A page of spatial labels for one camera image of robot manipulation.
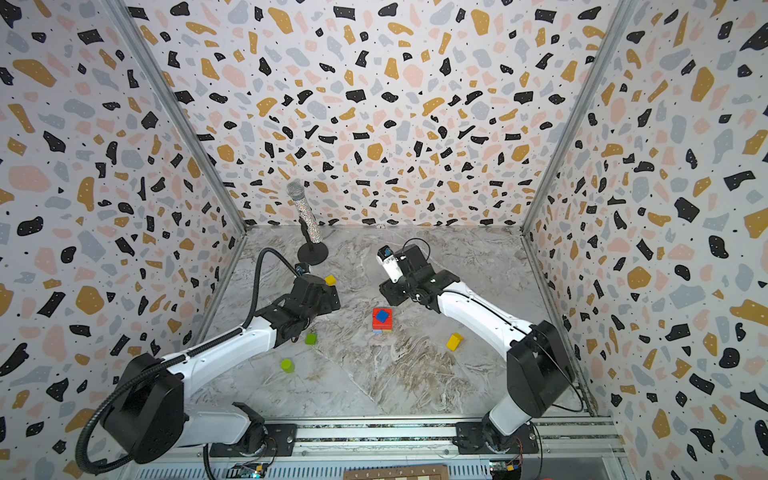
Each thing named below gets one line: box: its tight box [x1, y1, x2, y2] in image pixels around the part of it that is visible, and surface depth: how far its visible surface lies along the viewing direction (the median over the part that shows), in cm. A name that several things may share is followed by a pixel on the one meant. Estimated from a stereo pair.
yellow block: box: [446, 332, 464, 351], surface depth 92 cm
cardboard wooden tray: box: [343, 464, 449, 480], surface depth 69 cm
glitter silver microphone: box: [286, 179, 323, 243], surface depth 94 cm
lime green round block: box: [281, 358, 295, 373], surface depth 86 cm
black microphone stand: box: [297, 217, 329, 265], surface depth 115 cm
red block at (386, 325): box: [373, 314, 393, 330], surface depth 94 cm
